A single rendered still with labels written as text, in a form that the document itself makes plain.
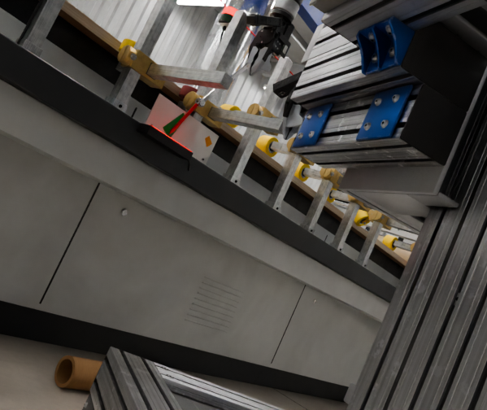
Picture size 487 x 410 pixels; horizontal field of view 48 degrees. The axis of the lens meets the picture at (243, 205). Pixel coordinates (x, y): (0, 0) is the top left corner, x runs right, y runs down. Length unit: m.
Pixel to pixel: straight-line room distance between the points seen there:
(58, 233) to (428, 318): 1.16
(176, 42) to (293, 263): 8.97
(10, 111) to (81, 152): 0.20
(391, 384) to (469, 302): 0.17
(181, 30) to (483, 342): 10.40
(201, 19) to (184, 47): 0.70
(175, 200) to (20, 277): 0.49
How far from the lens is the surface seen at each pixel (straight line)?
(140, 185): 1.56
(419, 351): 0.83
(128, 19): 10.15
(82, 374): 1.51
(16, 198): 1.62
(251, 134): 1.78
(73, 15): 1.57
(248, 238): 1.91
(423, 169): 0.89
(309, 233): 2.11
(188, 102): 1.61
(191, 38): 11.11
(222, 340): 2.33
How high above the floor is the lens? 0.47
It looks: 6 degrees up
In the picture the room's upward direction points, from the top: 25 degrees clockwise
